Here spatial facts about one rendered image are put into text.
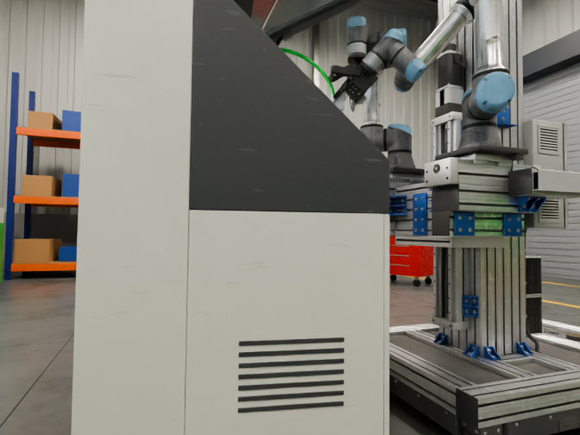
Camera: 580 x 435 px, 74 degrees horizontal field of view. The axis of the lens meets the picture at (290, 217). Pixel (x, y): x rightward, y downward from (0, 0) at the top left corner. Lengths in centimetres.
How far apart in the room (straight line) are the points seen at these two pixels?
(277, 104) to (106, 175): 50
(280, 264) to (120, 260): 42
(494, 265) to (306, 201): 99
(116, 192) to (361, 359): 82
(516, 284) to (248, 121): 135
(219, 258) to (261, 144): 34
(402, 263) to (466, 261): 383
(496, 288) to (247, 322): 112
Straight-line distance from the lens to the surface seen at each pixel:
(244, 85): 114
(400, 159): 193
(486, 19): 158
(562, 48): 824
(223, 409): 117
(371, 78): 150
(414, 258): 549
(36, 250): 683
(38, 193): 685
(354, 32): 165
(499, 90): 147
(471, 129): 158
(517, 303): 194
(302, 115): 114
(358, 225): 113
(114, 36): 122
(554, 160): 205
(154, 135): 111
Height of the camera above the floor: 73
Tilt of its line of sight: 2 degrees up
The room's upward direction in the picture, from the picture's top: 1 degrees clockwise
